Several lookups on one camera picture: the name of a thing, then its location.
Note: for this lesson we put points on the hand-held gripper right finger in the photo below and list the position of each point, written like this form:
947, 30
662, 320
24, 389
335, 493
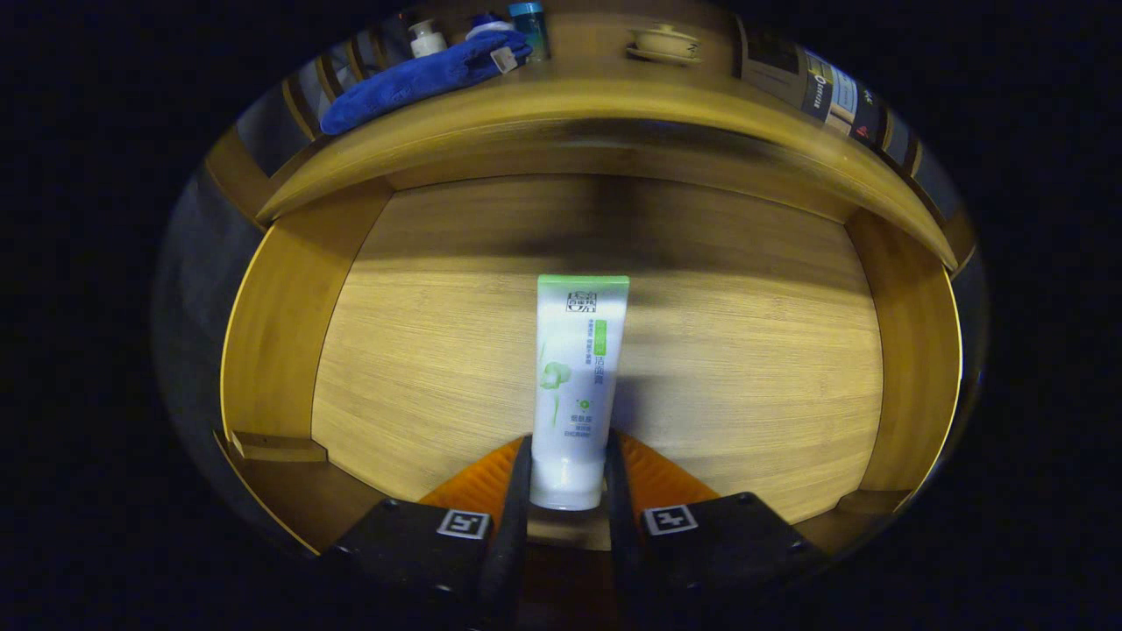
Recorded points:
624, 543

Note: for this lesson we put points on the white pump bottle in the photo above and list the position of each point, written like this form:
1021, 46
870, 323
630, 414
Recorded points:
428, 42

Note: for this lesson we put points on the white bottle blue cap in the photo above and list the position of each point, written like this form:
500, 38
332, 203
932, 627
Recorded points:
489, 31

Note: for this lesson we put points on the wooden countertop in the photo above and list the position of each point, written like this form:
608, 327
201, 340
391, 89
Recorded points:
614, 96

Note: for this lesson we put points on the white green cleanser tube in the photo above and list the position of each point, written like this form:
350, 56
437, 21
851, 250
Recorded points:
578, 394

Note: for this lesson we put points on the blue towel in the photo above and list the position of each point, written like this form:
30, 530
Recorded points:
412, 79

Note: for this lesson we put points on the black spine book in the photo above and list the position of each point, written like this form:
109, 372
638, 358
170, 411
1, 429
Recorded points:
869, 118

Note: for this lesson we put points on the wooden drawer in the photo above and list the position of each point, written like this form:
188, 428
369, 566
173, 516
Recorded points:
745, 368

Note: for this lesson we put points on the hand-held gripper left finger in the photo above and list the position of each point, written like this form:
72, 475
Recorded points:
511, 543

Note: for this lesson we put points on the white spine book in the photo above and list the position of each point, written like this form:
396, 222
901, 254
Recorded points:
843, 92

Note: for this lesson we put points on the teal bottle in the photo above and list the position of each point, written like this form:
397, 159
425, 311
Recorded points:
530, 31

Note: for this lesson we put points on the beige lidded teacup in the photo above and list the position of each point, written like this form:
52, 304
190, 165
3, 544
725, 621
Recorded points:
664, 42

